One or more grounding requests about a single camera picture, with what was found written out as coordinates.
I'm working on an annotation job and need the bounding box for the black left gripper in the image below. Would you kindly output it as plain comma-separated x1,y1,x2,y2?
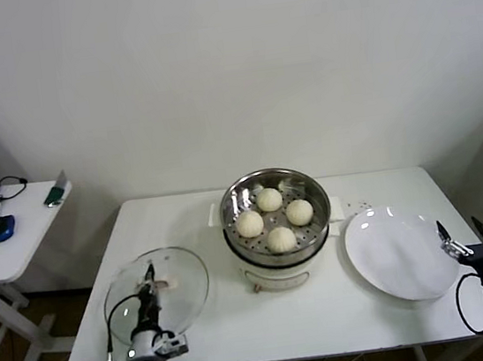
128,262,165,336

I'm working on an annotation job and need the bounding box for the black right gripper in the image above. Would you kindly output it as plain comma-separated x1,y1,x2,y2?
434,214,483,289

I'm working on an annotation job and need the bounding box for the round glass lid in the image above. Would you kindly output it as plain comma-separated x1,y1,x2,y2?
95,242,217,349

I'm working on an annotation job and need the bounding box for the white steamed baozi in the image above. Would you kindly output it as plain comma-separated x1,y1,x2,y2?
265,224,298,254
254,186,284,214
283,197,317,229
235,209,267,239

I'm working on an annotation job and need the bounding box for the stainless steel steamer basket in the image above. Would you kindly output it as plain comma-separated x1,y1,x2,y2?
214,160,339,272

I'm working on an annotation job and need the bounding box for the white round plate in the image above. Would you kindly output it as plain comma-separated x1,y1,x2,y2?
341,197,463,311

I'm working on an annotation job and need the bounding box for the cream electric cooker base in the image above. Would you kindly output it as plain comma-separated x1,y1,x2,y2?
205,184,355,301

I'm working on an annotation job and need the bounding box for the white side table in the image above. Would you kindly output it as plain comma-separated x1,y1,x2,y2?
0,176,95,361

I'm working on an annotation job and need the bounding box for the blue computer mouse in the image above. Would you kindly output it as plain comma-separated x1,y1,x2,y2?
0,213,19,244

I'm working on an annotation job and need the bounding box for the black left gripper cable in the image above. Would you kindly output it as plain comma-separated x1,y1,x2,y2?
97,290,153,361

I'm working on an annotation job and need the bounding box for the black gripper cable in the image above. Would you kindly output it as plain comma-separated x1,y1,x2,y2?
97,290,153,361
452,271,483,338

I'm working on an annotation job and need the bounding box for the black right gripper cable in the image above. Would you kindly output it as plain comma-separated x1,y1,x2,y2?
452,271,483,338

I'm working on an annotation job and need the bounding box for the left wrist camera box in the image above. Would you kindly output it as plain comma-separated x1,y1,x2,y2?
153,332,191,361

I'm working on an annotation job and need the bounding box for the green handled scraper tool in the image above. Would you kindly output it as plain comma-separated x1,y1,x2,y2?
39,168,72,210

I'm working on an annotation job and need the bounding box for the black looped cable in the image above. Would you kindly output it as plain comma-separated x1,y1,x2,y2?
0,172,31,202

